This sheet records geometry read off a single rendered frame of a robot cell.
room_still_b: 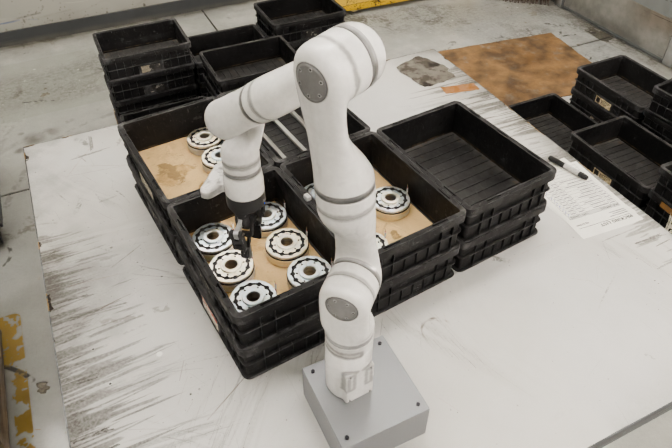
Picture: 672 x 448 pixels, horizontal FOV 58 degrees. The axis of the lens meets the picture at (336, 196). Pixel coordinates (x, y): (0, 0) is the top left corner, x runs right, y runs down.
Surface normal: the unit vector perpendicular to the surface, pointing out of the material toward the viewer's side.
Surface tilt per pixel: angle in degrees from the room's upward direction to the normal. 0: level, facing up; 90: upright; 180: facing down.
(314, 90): 94
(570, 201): 0
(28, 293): 0
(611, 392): 0
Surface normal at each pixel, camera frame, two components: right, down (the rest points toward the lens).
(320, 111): -0.56, 0.61
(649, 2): -0.90, 0.29
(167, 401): 0.00, -0.76
